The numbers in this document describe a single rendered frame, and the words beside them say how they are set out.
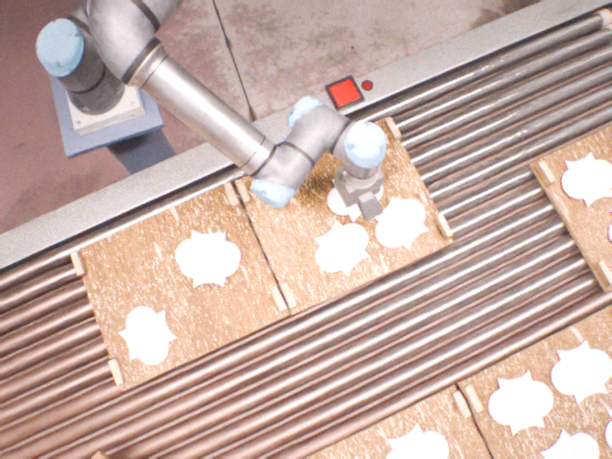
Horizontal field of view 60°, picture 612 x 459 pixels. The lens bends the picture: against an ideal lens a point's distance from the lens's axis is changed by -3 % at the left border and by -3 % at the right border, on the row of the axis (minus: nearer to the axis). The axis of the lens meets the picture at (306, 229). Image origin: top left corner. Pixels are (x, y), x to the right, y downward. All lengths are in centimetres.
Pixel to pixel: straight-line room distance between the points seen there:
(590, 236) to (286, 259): 72
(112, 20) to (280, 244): 61
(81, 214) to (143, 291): 26
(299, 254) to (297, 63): 143
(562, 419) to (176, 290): 90
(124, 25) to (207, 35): 174
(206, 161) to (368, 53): 138
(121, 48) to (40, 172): 170
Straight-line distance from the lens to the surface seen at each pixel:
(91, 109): 150
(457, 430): 127
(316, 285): 125
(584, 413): 136
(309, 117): 104
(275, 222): 128
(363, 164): 101
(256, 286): 125
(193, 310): 127
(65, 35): 138
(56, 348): 139
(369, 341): 125
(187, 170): 138
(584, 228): 142
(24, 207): 260
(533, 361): 132
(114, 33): 97
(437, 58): 152
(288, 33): 265
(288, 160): 100
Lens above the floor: 217
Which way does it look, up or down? 75 degrees down
